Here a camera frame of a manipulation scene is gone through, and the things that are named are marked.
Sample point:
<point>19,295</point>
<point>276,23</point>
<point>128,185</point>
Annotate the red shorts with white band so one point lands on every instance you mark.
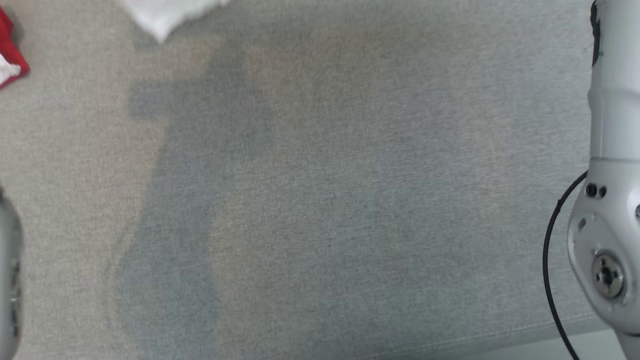
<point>7,50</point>

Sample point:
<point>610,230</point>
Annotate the white cloth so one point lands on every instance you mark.
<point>165,15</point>

